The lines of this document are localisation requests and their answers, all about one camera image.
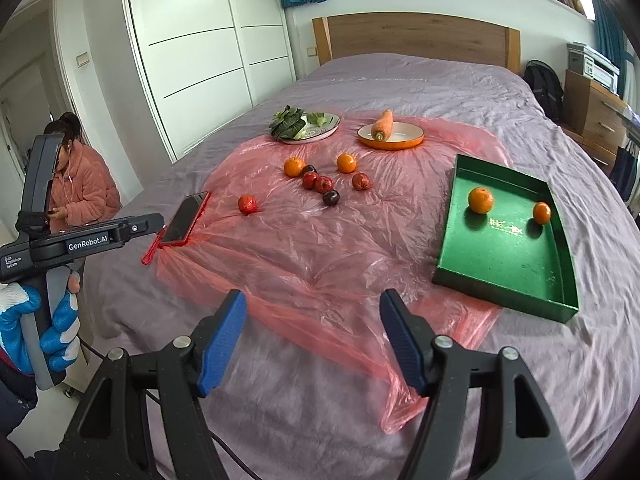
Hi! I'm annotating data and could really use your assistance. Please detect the wooden drawer cabinet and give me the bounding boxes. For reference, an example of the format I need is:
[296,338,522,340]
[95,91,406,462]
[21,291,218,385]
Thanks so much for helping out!
[561,70,626,176]

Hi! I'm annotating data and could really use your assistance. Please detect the left gloved hand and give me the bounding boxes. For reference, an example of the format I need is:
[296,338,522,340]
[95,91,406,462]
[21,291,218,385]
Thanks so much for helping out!
[0,271,83,376]

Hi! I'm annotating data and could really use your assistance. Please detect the smooth orange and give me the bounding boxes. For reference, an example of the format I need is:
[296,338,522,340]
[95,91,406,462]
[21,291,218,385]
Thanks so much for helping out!
[336,153,357,174]

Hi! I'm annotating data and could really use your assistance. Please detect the dark blue bag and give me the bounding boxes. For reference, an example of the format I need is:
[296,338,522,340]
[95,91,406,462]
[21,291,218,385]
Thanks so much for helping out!
[610,140,639,202]

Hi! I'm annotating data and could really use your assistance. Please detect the small red apple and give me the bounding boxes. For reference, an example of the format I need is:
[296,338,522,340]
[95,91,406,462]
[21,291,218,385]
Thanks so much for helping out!
[238,195,259,216]

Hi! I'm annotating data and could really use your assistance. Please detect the wooden headboard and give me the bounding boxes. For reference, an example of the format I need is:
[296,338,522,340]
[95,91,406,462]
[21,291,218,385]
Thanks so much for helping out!
[311,12,522,74]

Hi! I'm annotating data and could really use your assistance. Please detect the green leafy vegetable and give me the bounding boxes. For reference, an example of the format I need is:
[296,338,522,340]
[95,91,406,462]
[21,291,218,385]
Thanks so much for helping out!
[269,105,326,141]

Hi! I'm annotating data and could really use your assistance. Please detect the patterned oval plate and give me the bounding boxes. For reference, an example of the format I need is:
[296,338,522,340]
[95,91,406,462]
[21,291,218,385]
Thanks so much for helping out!
[279,113,342,145]

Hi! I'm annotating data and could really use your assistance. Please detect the textured orange mandarin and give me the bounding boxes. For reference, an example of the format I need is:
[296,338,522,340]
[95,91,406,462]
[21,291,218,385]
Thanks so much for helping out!
[283,157,306,178]

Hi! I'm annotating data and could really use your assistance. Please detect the teal window curtain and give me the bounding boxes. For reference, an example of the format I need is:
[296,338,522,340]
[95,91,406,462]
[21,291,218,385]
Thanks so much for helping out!
[591,0,627,98]

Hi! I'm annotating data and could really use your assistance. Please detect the black backpack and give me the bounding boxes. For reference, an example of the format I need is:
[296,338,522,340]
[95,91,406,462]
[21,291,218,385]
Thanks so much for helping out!
[523,60,564,124]

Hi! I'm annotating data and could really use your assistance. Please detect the grey printer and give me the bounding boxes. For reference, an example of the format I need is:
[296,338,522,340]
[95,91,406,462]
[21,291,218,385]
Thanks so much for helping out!
[566,42,620,94]

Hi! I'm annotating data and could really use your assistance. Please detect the green rectangular tray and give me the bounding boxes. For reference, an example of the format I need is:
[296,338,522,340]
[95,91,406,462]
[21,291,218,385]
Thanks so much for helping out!
[433,154,579,323]

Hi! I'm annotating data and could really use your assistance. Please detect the pink plastic sheet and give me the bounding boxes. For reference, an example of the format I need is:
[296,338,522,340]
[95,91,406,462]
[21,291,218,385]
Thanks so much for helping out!
[155,112,510,434]

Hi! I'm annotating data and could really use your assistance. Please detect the phone in red case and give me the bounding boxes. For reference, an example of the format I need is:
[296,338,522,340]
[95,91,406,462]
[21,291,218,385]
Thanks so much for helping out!
[141,192,210,266]

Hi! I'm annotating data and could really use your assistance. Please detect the person in pink jacket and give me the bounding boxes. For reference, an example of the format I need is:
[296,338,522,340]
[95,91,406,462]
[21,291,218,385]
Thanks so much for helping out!
[43,112,122,233]

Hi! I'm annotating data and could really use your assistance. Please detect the orange carrot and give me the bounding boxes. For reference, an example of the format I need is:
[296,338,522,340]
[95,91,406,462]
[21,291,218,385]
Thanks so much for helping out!
[371,110,394,142]

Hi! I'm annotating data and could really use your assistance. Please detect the small orange mandarin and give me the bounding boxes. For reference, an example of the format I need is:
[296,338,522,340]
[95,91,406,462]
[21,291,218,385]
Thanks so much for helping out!
[533,202,552,226]

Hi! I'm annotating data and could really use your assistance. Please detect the large orange mandarin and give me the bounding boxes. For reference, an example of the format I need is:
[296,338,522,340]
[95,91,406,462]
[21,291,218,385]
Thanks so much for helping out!
[468,188,495,214]

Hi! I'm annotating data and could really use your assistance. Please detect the white wardrobe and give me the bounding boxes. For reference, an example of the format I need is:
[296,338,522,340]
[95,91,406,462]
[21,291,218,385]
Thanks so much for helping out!
[122,0,295,160]

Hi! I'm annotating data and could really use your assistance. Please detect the orange oval dish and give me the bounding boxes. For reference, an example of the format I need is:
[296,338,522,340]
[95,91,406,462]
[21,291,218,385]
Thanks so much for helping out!
[357,122,425,151]

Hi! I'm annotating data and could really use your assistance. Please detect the dark plum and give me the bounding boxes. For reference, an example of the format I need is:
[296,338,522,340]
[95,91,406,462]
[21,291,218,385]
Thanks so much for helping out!
[300,165,317,177]
[322,190,341,207]

